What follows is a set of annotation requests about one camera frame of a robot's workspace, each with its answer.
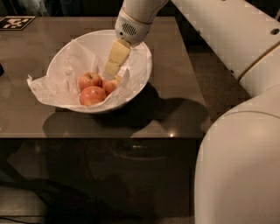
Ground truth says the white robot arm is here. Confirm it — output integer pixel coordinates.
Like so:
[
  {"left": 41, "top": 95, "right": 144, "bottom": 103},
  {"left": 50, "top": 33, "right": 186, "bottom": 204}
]
[{"left": 116, "top": 0, "right": 280, "bottom": 224}]

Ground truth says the white crumpled paper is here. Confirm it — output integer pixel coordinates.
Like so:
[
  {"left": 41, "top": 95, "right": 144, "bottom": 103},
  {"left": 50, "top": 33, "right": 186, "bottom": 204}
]
[{"left": 26, "top": 38, "right": 152, "bottom": 112}]

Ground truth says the red apple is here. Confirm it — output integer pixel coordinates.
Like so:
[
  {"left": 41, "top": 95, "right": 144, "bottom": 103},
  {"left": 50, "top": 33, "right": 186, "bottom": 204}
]
[
  {"left": 102, "top": 75, "right": 122, "bottom": 95},
  {"left": 78, "top": 72, "right": 102, "bottom": 91},
  {"left": 80, "top": 86, "right": 107, "bottom": 107}
]

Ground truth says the black white fiducial marker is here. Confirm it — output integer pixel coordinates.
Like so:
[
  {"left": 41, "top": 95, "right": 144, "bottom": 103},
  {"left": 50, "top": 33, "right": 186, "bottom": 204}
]
[{"left": 0, "top": 16, "right": 35, "bottom": 31}]

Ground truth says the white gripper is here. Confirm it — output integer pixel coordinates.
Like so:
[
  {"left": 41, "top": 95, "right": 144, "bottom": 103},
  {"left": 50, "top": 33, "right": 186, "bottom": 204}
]
[{"left": 103, "top": 9, "right": 151, "bottom": 80}]

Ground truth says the dark glossy table cabinet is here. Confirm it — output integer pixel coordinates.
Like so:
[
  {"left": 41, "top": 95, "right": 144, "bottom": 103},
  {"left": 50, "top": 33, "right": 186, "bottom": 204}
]
[{"left": 0, "top": 17, "right": 208, "bottom": 217}]

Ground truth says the red apple front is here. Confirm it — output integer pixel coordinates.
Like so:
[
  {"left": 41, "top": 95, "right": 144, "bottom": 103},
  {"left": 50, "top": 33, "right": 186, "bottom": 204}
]
[{"left": 80, "top": 86, "right": 107, "bottom": 107}]

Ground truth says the dark object at left edge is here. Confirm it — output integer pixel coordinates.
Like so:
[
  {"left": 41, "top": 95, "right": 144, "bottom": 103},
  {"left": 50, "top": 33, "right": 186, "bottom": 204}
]
[{"left": 0, "top": 63, "right": 4, "bottom": 76}]

